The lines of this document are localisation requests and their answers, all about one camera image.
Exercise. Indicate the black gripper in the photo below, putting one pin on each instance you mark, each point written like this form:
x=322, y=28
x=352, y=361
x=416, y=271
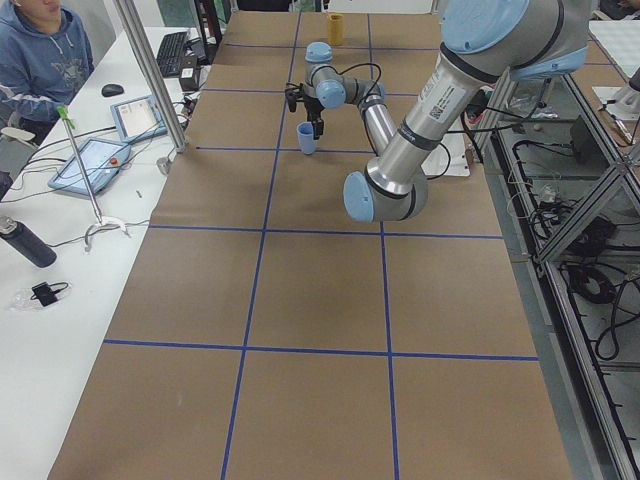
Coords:
x=313, y=106

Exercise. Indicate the light blue cup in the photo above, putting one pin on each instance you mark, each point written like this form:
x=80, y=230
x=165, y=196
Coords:
x=305, y=136

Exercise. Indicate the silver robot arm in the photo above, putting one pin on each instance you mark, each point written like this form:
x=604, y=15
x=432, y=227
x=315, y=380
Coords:
x=481, y=40

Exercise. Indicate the yellow wooden cup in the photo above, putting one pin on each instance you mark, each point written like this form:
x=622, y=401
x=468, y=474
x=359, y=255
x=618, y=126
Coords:
x=335, y=29

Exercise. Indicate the black box on desk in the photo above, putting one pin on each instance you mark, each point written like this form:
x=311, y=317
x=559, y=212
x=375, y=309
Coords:
x=189, y=78

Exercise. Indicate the black keyboard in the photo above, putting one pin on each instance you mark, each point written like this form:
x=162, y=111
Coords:
x=171, y=52

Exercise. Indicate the far blue teach pendant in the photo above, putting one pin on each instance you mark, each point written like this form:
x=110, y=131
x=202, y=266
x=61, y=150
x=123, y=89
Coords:
x=138, y=119

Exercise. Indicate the blue teach pendant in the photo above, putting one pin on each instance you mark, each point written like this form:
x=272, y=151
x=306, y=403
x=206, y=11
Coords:
x=138, y=119
x=102, y=160

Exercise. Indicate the black computer mouse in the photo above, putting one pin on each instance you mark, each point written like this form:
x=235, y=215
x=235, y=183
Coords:
x=111, y=90

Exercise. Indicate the near blue teach pendant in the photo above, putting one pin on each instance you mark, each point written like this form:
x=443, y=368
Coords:
x=102, y=160

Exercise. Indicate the person in blue hoodie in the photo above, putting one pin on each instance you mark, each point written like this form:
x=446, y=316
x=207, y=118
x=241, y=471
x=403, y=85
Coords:
x=46, y=57

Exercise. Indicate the black water bottle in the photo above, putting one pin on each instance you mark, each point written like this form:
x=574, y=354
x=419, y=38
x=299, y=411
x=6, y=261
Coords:
x=23, y=240

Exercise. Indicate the small black device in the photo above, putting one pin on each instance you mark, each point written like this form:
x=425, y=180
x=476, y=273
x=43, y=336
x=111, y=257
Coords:
x=47, y=294

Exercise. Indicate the white camera stand column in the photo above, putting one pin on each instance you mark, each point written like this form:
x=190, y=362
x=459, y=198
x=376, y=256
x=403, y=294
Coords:
x=449, y=158

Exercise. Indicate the aluminium frame post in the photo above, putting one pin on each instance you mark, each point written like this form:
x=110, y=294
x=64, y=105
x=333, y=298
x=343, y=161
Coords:
x=145, y=58

